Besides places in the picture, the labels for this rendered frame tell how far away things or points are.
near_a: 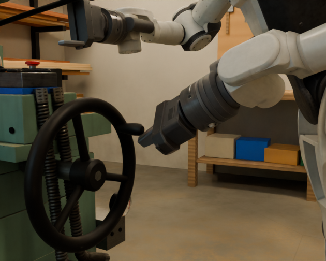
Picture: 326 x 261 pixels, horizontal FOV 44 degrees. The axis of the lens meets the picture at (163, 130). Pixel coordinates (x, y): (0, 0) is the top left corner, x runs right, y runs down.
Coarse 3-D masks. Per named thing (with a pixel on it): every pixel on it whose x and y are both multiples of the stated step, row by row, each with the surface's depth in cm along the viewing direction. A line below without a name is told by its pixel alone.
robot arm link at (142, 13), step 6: (126, 12) 109; (132, 12) 110; (138, 12) 112; (144, 12) 113; (150, 12) 115; (138, 18) 116; (144, 18) 115; (150, 18) 115; (156, 24) 117; (156, 30) 117; (144, 36) 119; (150, 36) 118; (156, 36) 118; (150, 42) 119
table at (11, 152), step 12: (84, 120) 100; (96, 120) 104; (84, 132) 100; (96, 132) 104; (108, 132) 108; (0, 144) 74; (12, 144) 74; (24, 144) 74; (72, 144) 84; (0, 156) 74; (12, 156) 72; (24, 156) 73
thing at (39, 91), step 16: (48, 112) 75; (64, 128) 79; (64, 144) 79; (48, 160) 76; (64, 160) 80; (48, 176) 76; (48, 192) 77; (80, 224) 83; (64, 256) 79; (80, 256) 83; (96, 256) 90
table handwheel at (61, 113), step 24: (48, 120) 67; (72, 120) 72; (120, 120) 82; (48, 144) 66; (24, 168) 83; (72, 168) 75; (96, 168) 75; (24, 192) 64; (72, 192) 74; (120, 192) 86; (120, 216) 84; (48, 240) 68; (72, 240) 73; (96, 240) 78
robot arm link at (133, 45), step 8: (128, 16) 108; (136, 16) 111; (128, 24) 105; (136, 24) 105; (144, 24) 108; (152, 24) 111; (128, 32) 108; (136, 32) 111; (144, 32) 110; (120, 40) 106; (128, 40) 110; (136, 40) 111; (120, 48) 111; (128, 48) 110; (136, 48) 111
